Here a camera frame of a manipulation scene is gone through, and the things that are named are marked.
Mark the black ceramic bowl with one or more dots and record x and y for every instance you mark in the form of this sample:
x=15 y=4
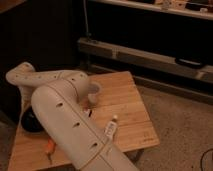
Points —
x=30 y=122

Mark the wall shelf with items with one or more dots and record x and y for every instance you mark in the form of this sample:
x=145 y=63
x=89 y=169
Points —
x=158 y=8

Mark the vertical metal pole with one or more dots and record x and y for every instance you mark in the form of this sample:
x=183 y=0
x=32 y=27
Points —
x=88 y=34

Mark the white tube bottle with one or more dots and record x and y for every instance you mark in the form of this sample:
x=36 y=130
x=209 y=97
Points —
x=111 y=127

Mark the grey long case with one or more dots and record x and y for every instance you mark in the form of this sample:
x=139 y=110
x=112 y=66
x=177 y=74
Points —
x=144 y=59

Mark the black case handle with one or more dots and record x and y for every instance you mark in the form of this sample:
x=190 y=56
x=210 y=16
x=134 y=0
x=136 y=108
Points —
x=190 y=64

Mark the clear plastic cup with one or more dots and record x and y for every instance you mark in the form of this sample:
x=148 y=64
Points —
x=94 y=91

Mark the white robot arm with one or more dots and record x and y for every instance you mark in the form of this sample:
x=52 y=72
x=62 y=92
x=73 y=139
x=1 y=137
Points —
x=55 y=97

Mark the black red rectangular box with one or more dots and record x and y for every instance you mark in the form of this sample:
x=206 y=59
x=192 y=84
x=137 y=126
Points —
x=88 y=111

